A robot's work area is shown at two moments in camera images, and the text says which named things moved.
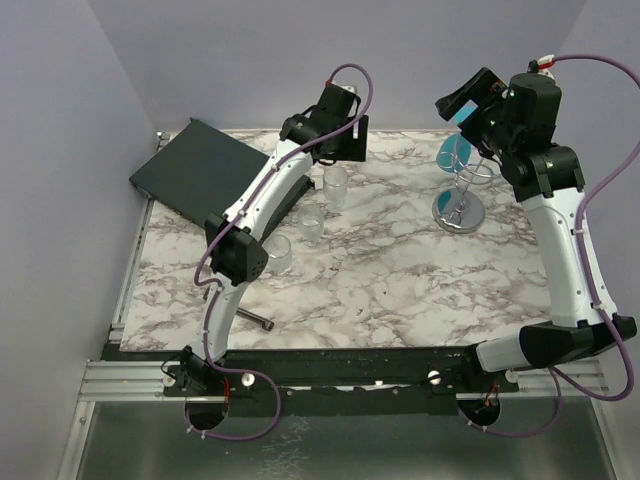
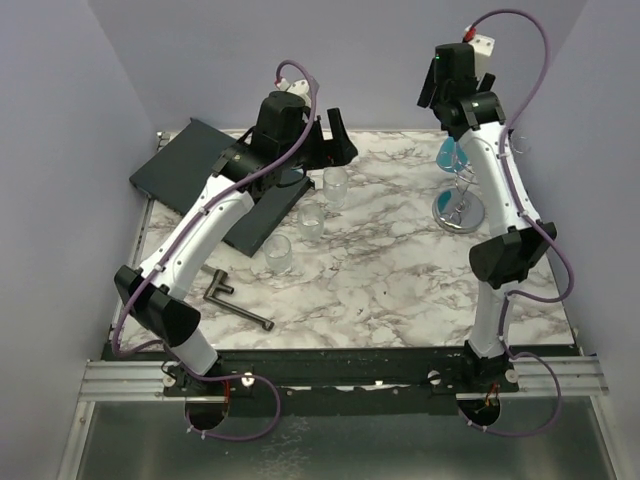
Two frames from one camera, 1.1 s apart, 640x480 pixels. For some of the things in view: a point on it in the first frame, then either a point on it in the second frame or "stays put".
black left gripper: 351,151 -> 331,152
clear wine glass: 279,251 stays put
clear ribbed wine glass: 311,223 stays put
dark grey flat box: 201,172 stays put
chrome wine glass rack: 461,209 stays put
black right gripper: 481,87 -> 430,90
